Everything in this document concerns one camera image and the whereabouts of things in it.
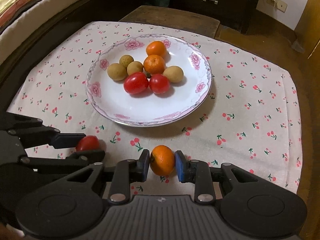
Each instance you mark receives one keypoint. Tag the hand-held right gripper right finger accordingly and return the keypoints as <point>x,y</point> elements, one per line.
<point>179,166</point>

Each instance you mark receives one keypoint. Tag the light wooden wardrobe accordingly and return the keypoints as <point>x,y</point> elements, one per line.
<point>311,30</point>

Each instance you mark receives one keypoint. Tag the paper scrap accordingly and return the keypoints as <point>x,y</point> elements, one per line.
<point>298,45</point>

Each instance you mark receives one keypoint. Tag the small orange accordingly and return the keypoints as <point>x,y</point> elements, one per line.
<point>162,160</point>
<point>156,48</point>
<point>154,64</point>

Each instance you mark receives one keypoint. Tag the white floral-rim plate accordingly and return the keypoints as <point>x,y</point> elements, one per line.
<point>150,107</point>

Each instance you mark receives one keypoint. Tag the cherry print tablecloth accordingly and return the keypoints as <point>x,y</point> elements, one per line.
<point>250,92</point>

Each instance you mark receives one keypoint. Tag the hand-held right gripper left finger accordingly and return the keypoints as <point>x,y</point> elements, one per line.
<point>145,166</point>

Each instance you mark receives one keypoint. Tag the dark wooden stool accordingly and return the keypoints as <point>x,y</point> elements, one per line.
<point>170,17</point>

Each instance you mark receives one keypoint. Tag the dark wooden nightstand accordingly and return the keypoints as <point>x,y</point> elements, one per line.
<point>230,12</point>

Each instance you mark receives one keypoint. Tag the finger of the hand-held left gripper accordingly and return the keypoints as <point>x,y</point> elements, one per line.
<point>67,140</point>
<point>87,157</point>

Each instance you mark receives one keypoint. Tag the red cherry tomato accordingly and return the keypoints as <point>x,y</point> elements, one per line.
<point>87,143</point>
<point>159,83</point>
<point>136,83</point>

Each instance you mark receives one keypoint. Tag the beige mattress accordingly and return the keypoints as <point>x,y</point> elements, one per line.
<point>37,17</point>

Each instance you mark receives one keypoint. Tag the dark wooden bed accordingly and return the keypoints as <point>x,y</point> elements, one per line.
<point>62,27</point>

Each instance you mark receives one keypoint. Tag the beige wall socket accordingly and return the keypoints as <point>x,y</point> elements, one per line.
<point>277,3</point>

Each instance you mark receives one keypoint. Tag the brown longan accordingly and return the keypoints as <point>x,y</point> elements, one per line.
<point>135,68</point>
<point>173,73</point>
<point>117,71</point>
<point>126,60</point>

